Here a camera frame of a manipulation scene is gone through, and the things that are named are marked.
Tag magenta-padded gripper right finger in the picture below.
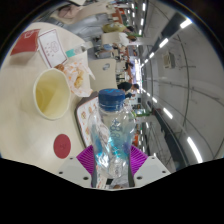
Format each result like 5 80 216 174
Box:
127 144 172 188

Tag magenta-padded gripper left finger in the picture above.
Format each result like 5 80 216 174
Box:
56 143 98 189

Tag clear blue-capped water bottle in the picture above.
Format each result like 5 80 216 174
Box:
87 88 137 189

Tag ceiling strip lights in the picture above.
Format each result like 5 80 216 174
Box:
131 1 204 164

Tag brown food tray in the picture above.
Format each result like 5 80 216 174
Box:
74 95 101 149

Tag cream plastic cup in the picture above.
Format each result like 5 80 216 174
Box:
32 67 72 121

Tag person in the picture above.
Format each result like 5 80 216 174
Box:
117 82 140 94
101 21 130 35

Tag clear bag of fries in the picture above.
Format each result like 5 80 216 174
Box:
54 56 96 98

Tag beige chair with round hole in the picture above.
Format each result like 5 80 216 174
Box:
87 58 118 93

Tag ceiling air conditioner unit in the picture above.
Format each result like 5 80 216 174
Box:
162 51 176 70

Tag white card with red border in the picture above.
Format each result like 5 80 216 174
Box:
37 28 69 69

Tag pink bag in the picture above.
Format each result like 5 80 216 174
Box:
58 4 83 19

